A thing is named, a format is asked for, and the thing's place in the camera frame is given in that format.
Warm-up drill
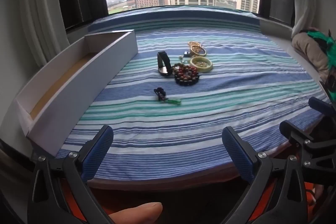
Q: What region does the low brick building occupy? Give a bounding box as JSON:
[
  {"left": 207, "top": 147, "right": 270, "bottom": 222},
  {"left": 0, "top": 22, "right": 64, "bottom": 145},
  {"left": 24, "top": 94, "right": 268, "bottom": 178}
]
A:
[{"left": 134, "top": 0, "right": 168, "bottom": 9}]

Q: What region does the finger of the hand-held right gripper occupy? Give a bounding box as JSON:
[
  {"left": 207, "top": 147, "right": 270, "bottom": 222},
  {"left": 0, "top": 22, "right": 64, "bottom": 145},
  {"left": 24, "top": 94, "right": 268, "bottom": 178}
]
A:
[
  {"left": 279, "top": 120, "right": 336, "bottom": 186},
  {"left": 308, "top": 97, "right": 336, "bottom": 121}
]

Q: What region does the white cardboard box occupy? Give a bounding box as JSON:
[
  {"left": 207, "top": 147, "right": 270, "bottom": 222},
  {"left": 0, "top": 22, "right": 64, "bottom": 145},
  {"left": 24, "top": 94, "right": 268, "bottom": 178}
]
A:
[{"left": 16, "top": 29, "right": 139, "bottom": 157}]

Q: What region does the black wrist band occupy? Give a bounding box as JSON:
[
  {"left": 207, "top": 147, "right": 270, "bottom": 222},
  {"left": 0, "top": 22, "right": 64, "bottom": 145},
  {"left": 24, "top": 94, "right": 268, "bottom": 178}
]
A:
[{"left": 157, "top": 51, "right": 174, "bottom": 76}]

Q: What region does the green pendant black cord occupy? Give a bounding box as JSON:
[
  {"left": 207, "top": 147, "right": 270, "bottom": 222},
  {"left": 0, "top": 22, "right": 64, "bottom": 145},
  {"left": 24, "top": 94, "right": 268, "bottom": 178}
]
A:
[{"left": 154, "top": 88, "right": 182, "bottom": 105}]

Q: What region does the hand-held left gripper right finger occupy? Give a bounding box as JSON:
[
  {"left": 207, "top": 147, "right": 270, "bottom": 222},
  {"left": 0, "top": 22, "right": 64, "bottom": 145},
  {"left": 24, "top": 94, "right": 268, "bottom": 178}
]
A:
[{"left": 222, "top": 126, "right": 309, "bottom": 224}]

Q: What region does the black bead bracelet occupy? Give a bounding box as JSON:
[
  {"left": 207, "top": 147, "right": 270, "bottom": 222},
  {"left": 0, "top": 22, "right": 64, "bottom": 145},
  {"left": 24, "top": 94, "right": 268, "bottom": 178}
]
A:
[{"left": 174, "top": 74, "right": 201, "bottom": 87}]

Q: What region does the red brown bead bracelet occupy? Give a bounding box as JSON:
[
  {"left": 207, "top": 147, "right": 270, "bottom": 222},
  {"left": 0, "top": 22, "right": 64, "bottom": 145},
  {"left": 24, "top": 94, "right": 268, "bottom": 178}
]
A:
[{"left": 172, "top": 63, "right": 200, "bottom": 83}]

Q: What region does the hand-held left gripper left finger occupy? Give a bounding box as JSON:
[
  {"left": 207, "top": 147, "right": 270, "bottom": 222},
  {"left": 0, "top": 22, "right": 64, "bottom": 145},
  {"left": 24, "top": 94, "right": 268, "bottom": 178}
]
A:
[{"left": 28, "top": 125, "right": 116, "bottom": 224}]

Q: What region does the person's left hand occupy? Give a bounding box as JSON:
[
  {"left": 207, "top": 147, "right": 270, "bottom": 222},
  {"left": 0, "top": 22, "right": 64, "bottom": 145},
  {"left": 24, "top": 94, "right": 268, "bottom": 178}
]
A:
[{"left": 108, "top": 202, "right": 163, "bottom": 224}]

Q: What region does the beige cushion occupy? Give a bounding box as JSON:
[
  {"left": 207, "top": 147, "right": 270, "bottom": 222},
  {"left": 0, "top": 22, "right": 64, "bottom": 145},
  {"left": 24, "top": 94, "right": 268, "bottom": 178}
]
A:
[{"left": 292, "top": 31, "right": 331, "bottom": 80}]

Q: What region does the blue green striped bed sheet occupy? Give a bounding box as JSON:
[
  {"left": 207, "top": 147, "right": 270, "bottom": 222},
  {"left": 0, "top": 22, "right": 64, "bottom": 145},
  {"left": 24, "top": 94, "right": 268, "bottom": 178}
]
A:
[{"left": 56, "top": 6, "right": 331, "bottom": 186}]

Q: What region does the gold bangle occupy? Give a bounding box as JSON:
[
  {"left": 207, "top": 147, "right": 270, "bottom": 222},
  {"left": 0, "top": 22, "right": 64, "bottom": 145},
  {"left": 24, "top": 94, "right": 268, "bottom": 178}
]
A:
[{"left": 190, "top": 45, "right": 208, "bottom": 57}]

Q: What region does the pale green jade bangle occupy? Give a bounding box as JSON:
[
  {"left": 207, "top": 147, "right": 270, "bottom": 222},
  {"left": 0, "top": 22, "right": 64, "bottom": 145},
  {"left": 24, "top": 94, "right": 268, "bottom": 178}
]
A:
[{"left": 189, "top": 56, "right": 214, "bottom": 73}]

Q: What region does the green cloth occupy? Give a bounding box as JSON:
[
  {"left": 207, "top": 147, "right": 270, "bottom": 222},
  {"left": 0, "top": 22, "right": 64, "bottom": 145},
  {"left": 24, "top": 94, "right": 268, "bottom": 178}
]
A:
[{"left": 307, "top": 29, "right": 336, "bottom": 98}]

